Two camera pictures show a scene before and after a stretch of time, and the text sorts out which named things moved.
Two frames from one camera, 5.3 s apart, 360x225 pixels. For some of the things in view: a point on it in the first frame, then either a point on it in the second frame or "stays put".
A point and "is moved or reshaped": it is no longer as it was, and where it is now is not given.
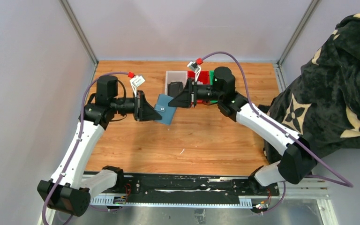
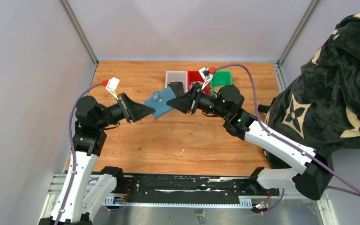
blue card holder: [167, 112] is moved or reshaped
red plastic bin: [203, 76] stays put
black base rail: [151, 185] stays put
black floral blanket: [334, 97] stays put
